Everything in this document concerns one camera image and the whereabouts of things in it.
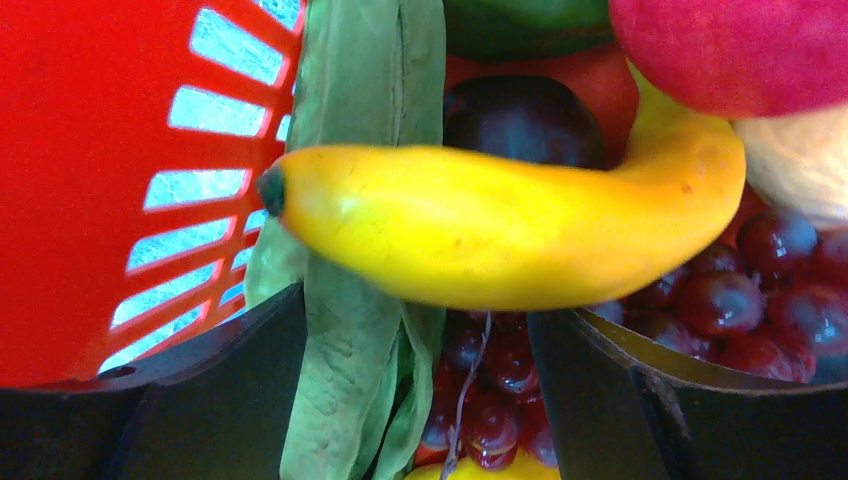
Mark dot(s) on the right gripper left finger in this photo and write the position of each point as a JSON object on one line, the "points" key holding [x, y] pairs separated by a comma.
{"points": [[216, 406]]}

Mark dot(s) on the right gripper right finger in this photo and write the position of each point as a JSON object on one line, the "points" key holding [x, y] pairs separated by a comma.
{"points": [[621, 406]]}

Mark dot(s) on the yellow toy banana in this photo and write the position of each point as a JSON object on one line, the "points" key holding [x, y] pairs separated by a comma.
{"points": [[466, 230]]}

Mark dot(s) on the green toy bean pod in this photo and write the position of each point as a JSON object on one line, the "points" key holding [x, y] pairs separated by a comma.
{"points": [[370, 72]]}

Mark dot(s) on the purple toy grapes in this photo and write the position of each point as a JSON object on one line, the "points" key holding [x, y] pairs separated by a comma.
{"points": [[773, 304]]}

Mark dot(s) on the red plastic shopping basket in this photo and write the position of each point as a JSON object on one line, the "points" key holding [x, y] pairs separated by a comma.
{"points": [[131, 133]]}

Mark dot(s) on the white toy garlic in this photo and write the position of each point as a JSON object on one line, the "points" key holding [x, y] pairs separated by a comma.
{"points": [[799, 162]]}

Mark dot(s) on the dark toy plum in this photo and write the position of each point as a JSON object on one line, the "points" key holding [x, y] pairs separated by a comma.
{"points": [[530, 118]]}

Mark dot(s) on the red toy apple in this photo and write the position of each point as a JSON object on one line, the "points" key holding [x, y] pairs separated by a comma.
{"points": [[738, 59]]}

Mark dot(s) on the green toy pepper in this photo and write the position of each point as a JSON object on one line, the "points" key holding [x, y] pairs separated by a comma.
{"points": [[514, 30]]}

